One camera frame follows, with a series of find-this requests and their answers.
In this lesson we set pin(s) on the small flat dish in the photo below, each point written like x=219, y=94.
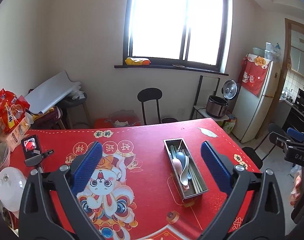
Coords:
x=178, y=65

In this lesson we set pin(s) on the red snack bag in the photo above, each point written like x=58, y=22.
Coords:
x=6, y=112

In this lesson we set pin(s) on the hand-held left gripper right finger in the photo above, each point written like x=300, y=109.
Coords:
x=214, y=167

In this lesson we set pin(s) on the dark window sill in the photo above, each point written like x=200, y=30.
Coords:
x=204, y=72

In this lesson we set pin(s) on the black folding rack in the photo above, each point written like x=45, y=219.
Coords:
x=199, y=92

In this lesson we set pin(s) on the steel utensil tray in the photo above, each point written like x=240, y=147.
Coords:
x=192, y=197

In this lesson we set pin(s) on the small white table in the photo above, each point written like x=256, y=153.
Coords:
x=199, y=110

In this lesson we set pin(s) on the pink spoon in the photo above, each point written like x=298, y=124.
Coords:
x=177, y=165

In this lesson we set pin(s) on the red printed table mat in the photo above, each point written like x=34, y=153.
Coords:
x=147, y=150

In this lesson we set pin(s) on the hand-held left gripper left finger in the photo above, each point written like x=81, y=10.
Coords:
x=88, y=170

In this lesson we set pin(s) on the black range cooker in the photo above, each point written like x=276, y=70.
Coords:
x=298, y=120

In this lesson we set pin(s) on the black round-back chair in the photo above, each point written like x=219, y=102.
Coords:
x=150, y=95
x=252, y=152

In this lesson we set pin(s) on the grey paper roll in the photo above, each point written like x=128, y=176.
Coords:
x=49, y=92

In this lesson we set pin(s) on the green spoon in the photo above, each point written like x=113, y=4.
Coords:
x=172, y=152

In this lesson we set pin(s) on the phone on black tripod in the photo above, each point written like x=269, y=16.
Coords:
x=30, y=146

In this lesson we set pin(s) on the blue spoon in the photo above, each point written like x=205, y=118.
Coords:
x=181, y=156

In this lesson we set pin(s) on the yellow packet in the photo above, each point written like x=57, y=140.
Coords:
x=137, y=61

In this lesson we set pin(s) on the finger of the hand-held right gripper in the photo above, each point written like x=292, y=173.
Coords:
x=295, y=133
x=279, y=138

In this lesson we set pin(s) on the dark framed window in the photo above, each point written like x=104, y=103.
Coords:
x=162, y=17

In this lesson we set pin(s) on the kitchen wall cabinets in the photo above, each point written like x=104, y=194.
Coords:
x=300, y=62

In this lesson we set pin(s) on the wooden stool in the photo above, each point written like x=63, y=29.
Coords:
x=76, y=100

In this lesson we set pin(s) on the wooden door frame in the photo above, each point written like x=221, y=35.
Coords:
x=288, y=35

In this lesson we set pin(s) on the clear plastic bag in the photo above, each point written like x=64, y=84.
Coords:
x=123, y=118

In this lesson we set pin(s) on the clear plastic jar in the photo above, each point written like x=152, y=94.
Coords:
x=269, y=51

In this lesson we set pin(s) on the steel rice cooker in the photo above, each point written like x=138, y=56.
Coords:
x=217, y=107

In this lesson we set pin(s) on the person's right hand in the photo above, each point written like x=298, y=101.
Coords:
x=297, y=185

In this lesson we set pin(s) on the red printed cloth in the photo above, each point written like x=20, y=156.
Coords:
x=253, y=77

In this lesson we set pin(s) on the white refrigerator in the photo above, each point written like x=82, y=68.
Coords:
x=254, y=115

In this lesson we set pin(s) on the red plastic basin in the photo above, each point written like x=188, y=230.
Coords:
x=100, y=124

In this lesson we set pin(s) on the bowl of food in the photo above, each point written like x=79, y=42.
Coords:
x=0, y=156

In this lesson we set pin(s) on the pink paper carton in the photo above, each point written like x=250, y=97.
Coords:
x=13, y=140

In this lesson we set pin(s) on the green printed bag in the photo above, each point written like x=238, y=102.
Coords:
x=229, y=125

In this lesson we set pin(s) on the white pot lid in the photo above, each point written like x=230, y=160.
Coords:
x=10, y=187

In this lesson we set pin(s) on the white spoon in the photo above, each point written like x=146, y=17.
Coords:
x=184, y=178

